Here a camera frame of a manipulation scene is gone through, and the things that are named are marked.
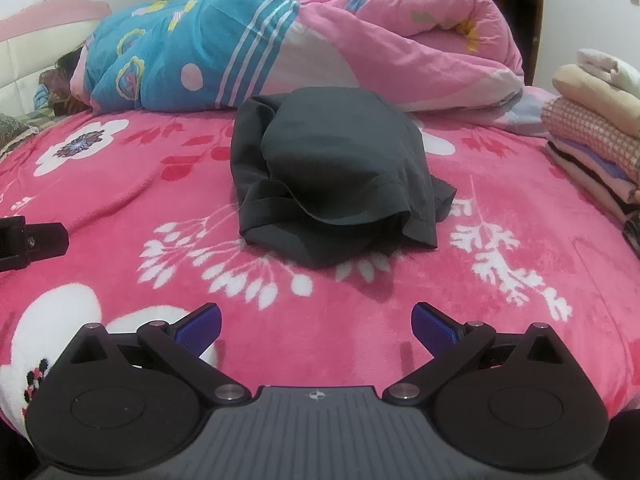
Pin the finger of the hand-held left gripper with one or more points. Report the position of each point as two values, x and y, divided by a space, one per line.
40 242

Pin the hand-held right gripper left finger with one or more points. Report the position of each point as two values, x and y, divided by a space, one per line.
200 327

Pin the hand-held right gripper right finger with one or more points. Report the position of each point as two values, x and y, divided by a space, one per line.
432 330

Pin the dark grey shorts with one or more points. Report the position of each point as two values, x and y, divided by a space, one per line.
325 160

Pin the stack of folded clothes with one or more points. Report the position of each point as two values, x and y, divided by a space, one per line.
585 120

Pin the pink floral bed blanket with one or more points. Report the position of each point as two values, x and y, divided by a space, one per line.
125 200

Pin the green leaf print pillow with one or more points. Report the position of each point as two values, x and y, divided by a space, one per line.
10 130

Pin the light blue cloth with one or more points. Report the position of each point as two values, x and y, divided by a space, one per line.
42 96

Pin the pink and white headboard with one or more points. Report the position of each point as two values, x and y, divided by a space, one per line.
30 45

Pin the pink and blue quilt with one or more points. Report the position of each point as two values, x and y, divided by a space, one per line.
350 40

